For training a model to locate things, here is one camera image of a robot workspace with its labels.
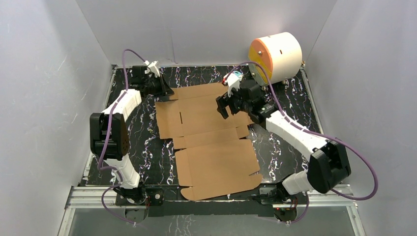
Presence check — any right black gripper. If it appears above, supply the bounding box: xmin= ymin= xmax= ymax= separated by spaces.
xmin=216 ymin=85 xmax=252 ymax=119

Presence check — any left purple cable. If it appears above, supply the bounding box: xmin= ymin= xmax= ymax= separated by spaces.
xmin=97 ymin=49 xmax=147 ymax=225

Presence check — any white cylindrical drum orange face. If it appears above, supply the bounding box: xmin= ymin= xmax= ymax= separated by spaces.
xmin=248 ymin=32 xmax=302 ymax=87

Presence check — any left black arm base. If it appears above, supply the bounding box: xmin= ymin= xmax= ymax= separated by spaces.
xmin=113 ymin=183 xmax=164 ymax=221

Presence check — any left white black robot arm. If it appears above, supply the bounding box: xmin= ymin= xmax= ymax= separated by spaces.
xmin=89 ymin=61 xmax=174 ymax=205

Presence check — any purple cable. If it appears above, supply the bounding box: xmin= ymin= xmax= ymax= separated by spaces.
xmin=225 ymin=61 xmax=379 ymax=225
xmin=97 ymin=49 xmax=147 ymax=225

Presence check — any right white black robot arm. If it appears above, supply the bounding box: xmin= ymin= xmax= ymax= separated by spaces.
xmin=216 ymin=78 xmax=351 ymax=204

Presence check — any aluminium frame rail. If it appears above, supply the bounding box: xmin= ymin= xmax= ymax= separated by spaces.
xmin=59 ymin=184 xmax=365 ymax=236

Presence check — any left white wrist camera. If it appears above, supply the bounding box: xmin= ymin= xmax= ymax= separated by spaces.
xmin=143 ymin=60 xmax=161 ymax=78

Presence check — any brown cardboard box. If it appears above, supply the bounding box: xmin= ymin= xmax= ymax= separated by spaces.
xmin=155 ymin=83 xmax=263 ymax=201

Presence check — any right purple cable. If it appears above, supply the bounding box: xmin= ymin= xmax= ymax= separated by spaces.
xmin=225 ymin=61 xmax=379 ymax=225

